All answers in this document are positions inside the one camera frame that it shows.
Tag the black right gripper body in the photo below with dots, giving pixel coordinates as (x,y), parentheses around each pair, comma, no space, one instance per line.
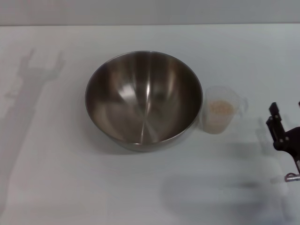
(290,140)

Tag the clear plastic measuring cup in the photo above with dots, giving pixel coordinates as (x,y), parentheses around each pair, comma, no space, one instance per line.
(241,102)

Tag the white rice grains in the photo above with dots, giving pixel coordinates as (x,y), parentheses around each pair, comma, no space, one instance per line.
(220,110)

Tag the stainless steel mixing bowl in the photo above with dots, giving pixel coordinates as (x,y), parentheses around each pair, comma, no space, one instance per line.
(131,103)

